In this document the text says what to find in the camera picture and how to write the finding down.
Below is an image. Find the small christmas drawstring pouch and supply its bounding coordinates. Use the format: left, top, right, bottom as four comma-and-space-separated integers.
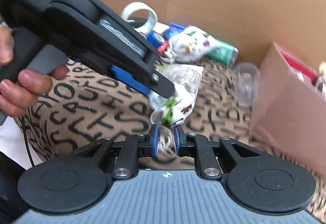
149, 64, 204, 163

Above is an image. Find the christmas tree fabric pouch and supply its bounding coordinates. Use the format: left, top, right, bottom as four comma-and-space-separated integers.
161, 26, 221, 63

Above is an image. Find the person's left hand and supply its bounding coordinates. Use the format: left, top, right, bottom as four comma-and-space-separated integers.
0, 24, 70, 118

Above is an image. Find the red tape roll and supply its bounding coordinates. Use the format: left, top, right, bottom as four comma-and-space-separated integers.
157, 41, 169, 53

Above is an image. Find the blue tape roll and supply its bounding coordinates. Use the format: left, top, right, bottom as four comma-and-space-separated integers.
147, 31, 165, 48

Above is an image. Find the clear packing tape roll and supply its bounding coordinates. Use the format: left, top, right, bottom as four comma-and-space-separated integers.
121, 2, 158, 35

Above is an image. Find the blue floss box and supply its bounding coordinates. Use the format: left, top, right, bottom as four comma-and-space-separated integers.
163, 23, 185, 40

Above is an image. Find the clear plastic cup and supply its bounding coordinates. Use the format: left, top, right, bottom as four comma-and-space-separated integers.
233, 61, 261, 108

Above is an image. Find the green soda can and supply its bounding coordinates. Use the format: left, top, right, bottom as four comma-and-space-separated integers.
206, 42, 239, 68

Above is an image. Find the brown cardboard storage box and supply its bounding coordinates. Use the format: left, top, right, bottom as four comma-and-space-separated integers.
249, 43, 325, 176

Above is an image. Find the red gift box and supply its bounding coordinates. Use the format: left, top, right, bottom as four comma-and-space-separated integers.
280, 49, 317, 85

